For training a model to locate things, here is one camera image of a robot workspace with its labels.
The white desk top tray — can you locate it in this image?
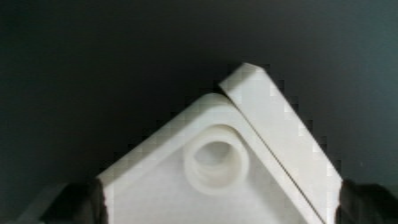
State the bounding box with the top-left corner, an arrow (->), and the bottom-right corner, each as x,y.
99,63 -> 341,224

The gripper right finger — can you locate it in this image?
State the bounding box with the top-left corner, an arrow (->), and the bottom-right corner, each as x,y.
334,179 -> 398,224

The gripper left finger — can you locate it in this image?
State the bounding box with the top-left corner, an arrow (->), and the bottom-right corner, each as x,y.
16,179 -> 108,224

